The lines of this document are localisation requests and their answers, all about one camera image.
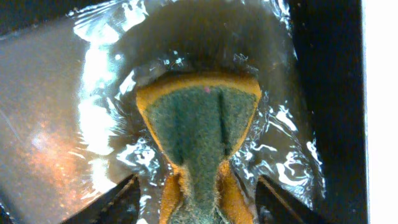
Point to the green yellow sponge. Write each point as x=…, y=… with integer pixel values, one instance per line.
x=199, y=121

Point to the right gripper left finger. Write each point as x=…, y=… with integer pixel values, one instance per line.
x=120, y=205

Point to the black rectangular water tray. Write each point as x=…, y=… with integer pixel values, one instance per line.
x=42, y=181

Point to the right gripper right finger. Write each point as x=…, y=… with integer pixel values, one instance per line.
x=277, y=205

